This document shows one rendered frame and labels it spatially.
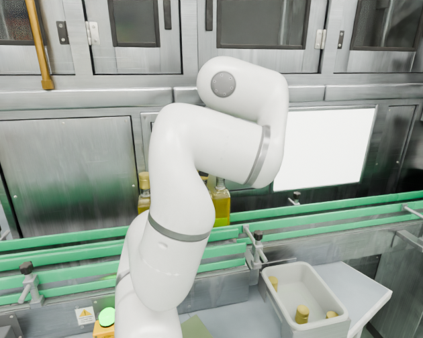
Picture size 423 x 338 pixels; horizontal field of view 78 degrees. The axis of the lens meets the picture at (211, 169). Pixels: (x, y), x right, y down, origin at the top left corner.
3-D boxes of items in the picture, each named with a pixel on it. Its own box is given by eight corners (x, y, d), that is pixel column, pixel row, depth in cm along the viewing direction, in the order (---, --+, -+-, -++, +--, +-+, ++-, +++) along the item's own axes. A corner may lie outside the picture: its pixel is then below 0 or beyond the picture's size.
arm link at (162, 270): (147, 239, 29) (137, 178, 43) (108, 383, 36) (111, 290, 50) (223, 243, 33) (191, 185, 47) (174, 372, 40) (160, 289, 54)
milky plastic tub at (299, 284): (303, 279, 93) (306, 259, 89) (347, 339, 72) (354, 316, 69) (257, 288, 89) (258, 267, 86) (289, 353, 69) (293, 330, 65)
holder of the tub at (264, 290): (295, 270, 97) (297, 253, 95) (346, 340, 73) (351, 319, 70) (252, 277, 94) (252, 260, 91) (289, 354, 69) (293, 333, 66)
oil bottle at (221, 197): (225, 236, 95) (226, 182, 88) (229, 245, 90) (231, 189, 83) (210, 238, 94) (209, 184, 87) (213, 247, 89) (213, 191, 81)
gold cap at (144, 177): (154, 187, 79) (152, 174, 77) (143, 190, 76) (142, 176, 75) (148, 183, 81) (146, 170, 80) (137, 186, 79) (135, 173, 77)
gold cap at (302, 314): (310, 324, 75) (312, 313, 73) (299, 327, 74) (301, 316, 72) (303, 314, 78) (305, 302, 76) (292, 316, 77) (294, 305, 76)
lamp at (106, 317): (118, 311, 72) (117, 303, 71) (116, 326, 68) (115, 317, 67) (101, 314, 71) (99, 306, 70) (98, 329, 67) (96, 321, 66)
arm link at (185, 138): (229, 255, 31) (274, 139, 26) (116, 222, 30) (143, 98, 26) (228, 204, 44) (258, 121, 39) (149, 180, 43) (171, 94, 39)
